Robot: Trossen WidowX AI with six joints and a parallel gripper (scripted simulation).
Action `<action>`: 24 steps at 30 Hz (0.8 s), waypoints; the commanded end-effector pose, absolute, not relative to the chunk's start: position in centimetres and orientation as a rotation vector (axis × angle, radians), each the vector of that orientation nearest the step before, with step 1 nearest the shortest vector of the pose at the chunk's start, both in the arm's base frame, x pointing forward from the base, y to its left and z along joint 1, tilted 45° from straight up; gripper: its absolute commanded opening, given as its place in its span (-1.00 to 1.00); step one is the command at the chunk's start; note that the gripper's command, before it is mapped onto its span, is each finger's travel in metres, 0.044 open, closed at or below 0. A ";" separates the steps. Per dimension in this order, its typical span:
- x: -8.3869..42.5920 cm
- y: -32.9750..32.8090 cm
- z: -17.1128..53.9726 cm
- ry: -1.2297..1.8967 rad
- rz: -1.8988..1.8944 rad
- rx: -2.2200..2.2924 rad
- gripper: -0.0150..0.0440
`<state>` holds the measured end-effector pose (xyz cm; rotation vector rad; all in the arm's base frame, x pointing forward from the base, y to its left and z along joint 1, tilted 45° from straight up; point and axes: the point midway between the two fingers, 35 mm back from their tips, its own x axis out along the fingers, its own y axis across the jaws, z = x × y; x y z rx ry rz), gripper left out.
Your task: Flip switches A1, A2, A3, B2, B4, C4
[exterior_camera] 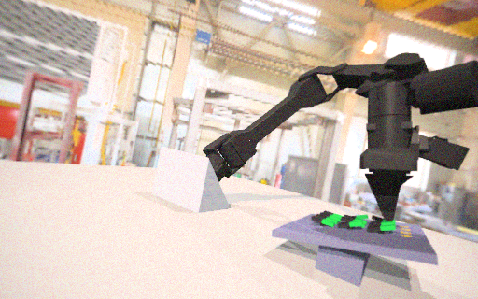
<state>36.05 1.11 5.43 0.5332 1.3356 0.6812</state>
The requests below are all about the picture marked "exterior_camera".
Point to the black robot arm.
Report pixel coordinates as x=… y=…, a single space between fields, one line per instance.
x=392 y=88

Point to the lavender switch panel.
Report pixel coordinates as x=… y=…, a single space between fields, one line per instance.
x=346 y=242

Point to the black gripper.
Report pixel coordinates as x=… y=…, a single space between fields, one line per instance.
x=388 y=158

